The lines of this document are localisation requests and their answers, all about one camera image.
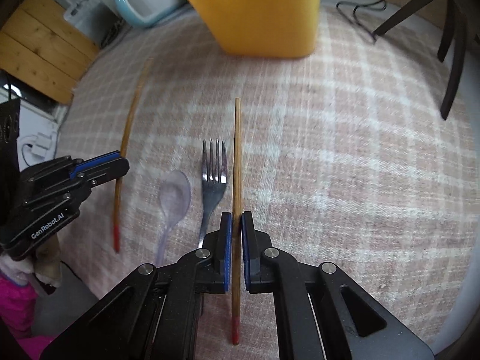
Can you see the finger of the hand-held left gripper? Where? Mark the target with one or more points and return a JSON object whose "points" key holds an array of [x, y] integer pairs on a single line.
{"points": [[95, 160], [108, 170]]}

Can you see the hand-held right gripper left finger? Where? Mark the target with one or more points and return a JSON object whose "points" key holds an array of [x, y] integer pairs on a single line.
{"points": [[224, 255]]}

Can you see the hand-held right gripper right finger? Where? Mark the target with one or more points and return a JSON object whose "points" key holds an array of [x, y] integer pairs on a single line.
{"points": [[247, 255]]}

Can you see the red-tipped bamboo chopstick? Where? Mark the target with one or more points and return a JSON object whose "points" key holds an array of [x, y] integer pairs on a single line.
{"points": [[236, 157], [129, 127]]}

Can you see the yellow plastic container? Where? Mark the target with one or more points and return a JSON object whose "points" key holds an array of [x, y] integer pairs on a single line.
{"points": [[258, 11]]}

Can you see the white power adapter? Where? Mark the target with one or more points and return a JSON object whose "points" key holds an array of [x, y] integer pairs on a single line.
{"points": [[43, 146]]}

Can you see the clear plastic spoon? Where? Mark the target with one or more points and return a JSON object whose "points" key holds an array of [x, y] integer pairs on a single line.
{"points": [[174, 198]]}

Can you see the metal fork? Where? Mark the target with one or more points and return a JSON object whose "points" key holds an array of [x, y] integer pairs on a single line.
{"points": [[213, 180]]}

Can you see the pink clothing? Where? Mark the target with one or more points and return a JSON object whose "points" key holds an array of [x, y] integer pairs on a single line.
{"points": [[17, 315]]}

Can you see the pine plank panel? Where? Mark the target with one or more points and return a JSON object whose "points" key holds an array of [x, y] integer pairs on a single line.
{"points": [[41, 48]]}

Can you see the grey cutting board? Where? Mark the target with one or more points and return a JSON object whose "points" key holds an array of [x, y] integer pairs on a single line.
{"points": [[77, 18]]}

